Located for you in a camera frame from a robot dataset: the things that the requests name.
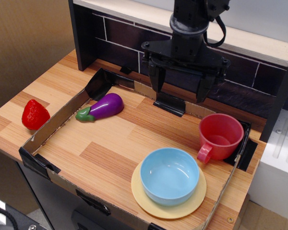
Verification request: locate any red plastic cup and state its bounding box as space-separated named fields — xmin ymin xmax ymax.
xmin=197 ymin=113 xmax=244 ymax=164

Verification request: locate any wooden shelf with dark posts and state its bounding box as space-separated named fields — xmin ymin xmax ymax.
xmin=69 ymin=0 xmax=288 ymax=135

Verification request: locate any black cable bottom left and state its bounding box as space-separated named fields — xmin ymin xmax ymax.
xmin=0 ymin=205 xmax=17 ymax=230

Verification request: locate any yellow plate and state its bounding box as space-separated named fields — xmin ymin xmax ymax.
xmin=131 ymin=164 xmax=207 ymax=219

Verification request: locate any white side unit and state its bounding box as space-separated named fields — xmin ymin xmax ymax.
xmin=248 ymin=110 xmax=288 ymax=218

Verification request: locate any cardboard tray border with tape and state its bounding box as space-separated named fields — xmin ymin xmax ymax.
xmin=19 ymin=69 xmax=254 ymax=230

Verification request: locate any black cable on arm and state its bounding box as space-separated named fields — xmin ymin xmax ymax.
xmin=203 ymin=16 xmax=227 ymax=47

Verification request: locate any red toy strawberry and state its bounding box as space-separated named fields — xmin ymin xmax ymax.
xmin=22 ymin=99 xmax=50 ymax=130

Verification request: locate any light blue bowl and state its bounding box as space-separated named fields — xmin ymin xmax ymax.
xmin=140 ymin=148 xmax=200 ymax=207

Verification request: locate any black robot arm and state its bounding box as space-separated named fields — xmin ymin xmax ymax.
xmin=142 ymin=0 xmax=230 ymax=103

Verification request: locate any purple toy eggplant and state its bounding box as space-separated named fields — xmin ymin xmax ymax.
xmin=75 ymin=93 xmax=124 ymax=122

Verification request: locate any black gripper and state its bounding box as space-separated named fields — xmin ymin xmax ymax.
xmin=142 ymin=33 xmax=230 ymax=103

